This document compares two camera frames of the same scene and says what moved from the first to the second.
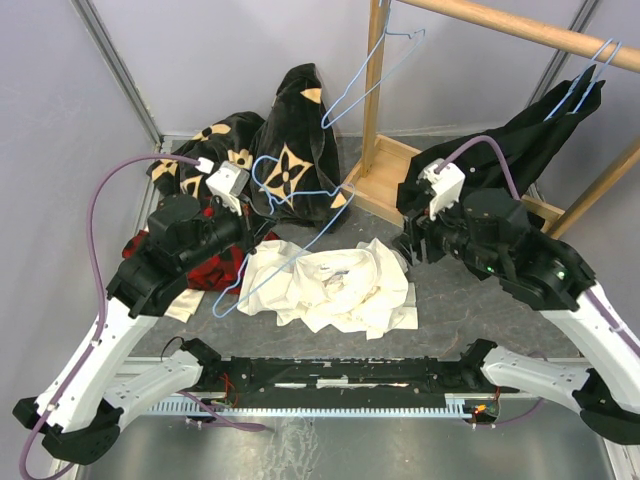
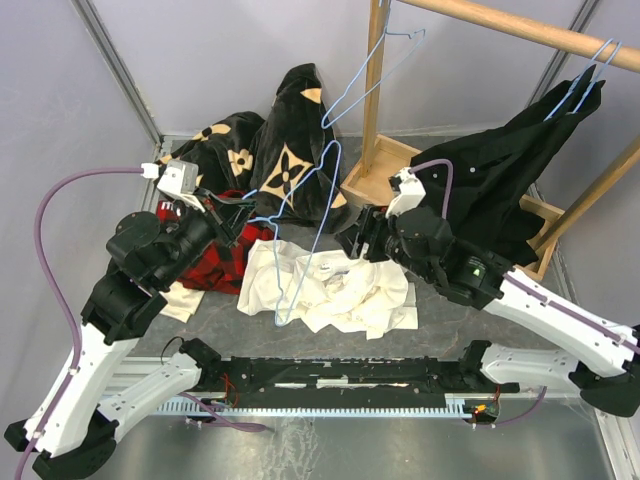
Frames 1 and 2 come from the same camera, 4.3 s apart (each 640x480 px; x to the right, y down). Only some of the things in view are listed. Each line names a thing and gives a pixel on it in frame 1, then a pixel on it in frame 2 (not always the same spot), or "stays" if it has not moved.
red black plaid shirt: x=222 y=273 stays
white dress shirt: x=366 y=289 stays
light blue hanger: x=216 y=312 → x=280 y=319
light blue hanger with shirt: x=584 y=73 stays
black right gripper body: x=447 y=234 → x=372 y=222
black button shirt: x=500 y=155 stays
